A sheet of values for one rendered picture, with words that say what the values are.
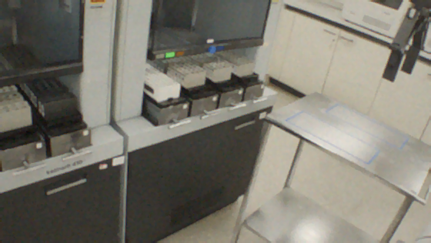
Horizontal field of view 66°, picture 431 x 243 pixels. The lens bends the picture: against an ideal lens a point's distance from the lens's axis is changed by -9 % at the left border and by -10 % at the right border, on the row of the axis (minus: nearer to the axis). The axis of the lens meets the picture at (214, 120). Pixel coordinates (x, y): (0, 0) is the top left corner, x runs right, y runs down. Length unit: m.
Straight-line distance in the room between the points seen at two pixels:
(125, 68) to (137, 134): 0.23
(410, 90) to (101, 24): 2.62
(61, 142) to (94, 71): 0.25
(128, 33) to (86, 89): 0.22
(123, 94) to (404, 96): 2.49
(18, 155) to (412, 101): 2.88
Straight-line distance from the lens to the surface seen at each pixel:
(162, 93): 1.32
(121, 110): 1.32
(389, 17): 3.26
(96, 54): 1.18
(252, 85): 1.63
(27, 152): 1.12
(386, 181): 1.24
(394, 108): 3.32
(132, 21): 1.21
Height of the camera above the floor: 1.41
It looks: 28 degrees down
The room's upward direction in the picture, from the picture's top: 11 degrees clockwise
